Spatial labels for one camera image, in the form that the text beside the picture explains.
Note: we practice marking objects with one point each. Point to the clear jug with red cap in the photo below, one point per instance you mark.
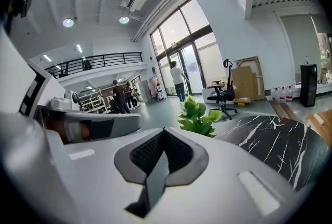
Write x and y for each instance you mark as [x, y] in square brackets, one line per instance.
[289, 94]
[282, 94]
[275, 93]

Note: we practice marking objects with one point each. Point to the black balcony railing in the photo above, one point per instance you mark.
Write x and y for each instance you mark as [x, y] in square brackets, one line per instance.
[103, 60]

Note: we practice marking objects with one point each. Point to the green potted plant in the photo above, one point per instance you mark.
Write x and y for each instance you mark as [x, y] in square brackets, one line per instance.
[195, 116]

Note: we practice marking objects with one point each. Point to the white low cabinet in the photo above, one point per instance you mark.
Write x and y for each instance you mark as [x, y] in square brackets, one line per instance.
[210, 94]

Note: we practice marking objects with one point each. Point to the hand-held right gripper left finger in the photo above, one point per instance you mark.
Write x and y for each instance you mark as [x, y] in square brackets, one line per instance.
[98, 179]

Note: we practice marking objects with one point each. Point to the wooden floor planks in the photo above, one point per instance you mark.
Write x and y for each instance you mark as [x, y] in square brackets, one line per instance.
[284, 110]

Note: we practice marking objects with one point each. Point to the light wooden board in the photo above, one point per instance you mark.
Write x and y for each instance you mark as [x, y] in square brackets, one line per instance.
[323, 124]

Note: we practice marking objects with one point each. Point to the black water dispenser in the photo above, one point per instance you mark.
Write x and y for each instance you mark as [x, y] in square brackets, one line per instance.
[308, 85]

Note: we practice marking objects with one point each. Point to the black office chair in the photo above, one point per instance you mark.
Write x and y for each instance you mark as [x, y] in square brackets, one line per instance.
[228, 93]

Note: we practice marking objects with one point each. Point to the round ceiling light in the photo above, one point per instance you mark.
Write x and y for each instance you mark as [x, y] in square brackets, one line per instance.
[68, 22]
[124, 19]

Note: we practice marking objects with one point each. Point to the white storage shelves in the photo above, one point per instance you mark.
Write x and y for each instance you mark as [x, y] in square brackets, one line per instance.
[92, 101]

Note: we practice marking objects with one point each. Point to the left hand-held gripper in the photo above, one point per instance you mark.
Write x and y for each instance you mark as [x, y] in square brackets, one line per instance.
[15, 80]

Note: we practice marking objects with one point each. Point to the black framed glass doors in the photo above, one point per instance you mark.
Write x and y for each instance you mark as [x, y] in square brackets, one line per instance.
[186, 44]

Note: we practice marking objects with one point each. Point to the clothes rack with garments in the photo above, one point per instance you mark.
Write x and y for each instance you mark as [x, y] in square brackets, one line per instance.
[155, 88]

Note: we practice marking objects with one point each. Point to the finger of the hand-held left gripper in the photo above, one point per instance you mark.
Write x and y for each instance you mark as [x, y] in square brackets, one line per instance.
[122, 123]

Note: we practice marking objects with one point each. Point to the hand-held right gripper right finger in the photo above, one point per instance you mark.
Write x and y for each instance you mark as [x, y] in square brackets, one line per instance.
[220, 192]

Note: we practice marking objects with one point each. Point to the grey roller blind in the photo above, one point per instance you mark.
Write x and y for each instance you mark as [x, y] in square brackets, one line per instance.
[301, 46]

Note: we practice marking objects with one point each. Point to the brown cardboard sheets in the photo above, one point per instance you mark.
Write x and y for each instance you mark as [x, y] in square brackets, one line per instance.
[242, 83]

